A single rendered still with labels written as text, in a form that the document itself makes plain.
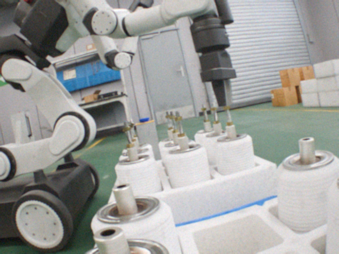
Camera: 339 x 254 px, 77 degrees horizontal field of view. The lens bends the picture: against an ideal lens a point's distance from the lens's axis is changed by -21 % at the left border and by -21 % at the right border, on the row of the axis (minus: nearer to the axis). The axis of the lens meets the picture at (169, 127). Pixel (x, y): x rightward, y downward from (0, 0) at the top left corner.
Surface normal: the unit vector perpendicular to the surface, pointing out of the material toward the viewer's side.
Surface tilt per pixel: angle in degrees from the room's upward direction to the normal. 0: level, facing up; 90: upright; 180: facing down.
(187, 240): 0
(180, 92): 90
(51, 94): 90
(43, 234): 90
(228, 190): 90
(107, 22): 104
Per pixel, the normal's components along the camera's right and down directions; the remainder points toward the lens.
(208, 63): -0.58, 0.18
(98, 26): -0.33, 0.39
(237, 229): 0.09, 0.06
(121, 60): 0.38, 0.14
